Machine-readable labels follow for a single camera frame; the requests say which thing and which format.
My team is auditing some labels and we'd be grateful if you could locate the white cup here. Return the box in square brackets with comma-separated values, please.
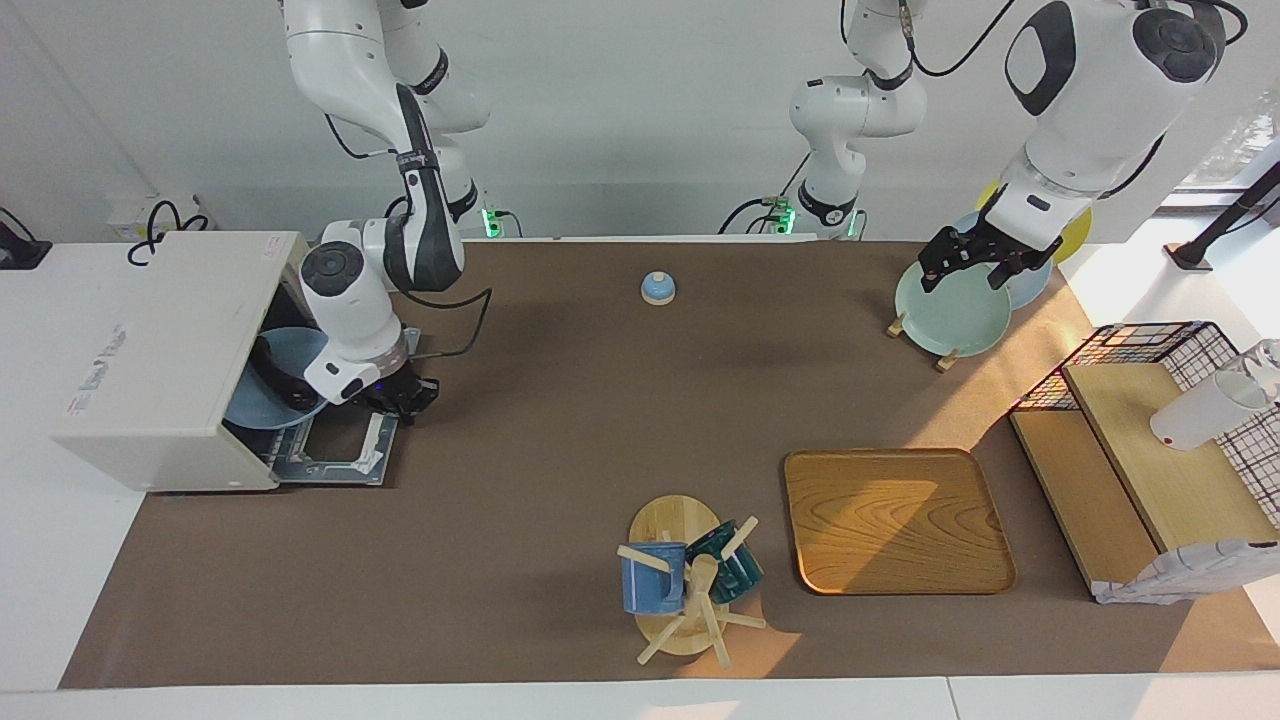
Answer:
[1150, 340, 1280, 452]

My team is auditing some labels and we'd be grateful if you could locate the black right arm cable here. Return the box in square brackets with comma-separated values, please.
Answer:
[325, 110, 494, 361]

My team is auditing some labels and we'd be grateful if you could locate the black looped wall cable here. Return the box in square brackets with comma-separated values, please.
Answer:
[127, 200, 212, 267]

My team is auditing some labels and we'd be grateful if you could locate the wooden shelf with wire basket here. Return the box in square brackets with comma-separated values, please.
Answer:
[1008, 322, 1280, 607]

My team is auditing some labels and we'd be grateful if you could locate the black pole stand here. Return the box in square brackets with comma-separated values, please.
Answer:
[1165, 160, 1280, 273]

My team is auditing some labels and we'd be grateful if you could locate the pale green plate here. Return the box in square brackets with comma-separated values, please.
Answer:
[894, 255, 1013, 358]

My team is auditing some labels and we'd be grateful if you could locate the brown table mat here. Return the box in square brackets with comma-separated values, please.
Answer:
[60, 240, 1280, 691]

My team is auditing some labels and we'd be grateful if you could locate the wooden serving tray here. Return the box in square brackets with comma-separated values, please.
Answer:
[783, 448, 1017, 596]

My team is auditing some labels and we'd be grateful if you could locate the large light blue plate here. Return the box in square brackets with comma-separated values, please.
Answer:
[950, 210, 1054, 311]

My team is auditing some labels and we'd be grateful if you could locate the yellow plate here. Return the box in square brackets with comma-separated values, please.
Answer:
[976, 178, 1093, 266]

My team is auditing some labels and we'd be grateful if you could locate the small light blue plate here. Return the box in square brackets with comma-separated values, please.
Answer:
[222, 327, 333, 432]

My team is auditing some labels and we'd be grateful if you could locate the wooden plate rack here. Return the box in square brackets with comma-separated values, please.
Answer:
[886, 312, 967, 373]

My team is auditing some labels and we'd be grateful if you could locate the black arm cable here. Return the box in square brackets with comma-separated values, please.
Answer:
[840, 0, 1023, 81]
[325, 110, 494, 361]

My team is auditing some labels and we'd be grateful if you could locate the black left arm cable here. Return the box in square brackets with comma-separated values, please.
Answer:
[840, 0, 1023, 81]

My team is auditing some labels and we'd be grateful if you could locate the cream toaster oven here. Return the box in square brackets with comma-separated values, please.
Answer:
[52, 232, 403, 493]

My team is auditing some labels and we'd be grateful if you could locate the wooden mug tree stand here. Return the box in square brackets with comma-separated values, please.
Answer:
[617, 495, 768, 670]

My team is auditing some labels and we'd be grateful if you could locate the dark green mug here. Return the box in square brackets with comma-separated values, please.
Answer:
[685, 520, 765, 605]

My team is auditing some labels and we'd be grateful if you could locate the blue mug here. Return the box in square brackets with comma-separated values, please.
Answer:
[621, 542, 690, 616]

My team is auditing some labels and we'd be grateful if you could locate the glass oven door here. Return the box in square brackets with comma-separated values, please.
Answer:
[268, 408, 403, 489]

